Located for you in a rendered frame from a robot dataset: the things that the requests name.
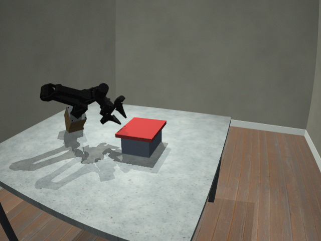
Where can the red square lid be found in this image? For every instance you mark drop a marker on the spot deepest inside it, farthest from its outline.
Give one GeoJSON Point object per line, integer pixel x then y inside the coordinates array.
{"type": "Point", "coordinates": [141, 129]}

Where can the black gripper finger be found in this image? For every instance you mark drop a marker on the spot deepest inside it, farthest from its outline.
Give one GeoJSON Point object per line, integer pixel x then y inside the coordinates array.
{"type": "Point", "coordinates": [114, 119]}
{"type": "Point", "coordinates": [121, 110]}

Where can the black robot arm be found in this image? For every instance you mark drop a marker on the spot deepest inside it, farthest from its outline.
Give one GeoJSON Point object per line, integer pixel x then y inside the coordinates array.
{"type": "Point", "coordinates": [79, 99]}

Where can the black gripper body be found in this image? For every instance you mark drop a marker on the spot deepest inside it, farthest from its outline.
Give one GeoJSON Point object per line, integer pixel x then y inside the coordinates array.
{"type": "Point", "coordinates": [116, 103]}

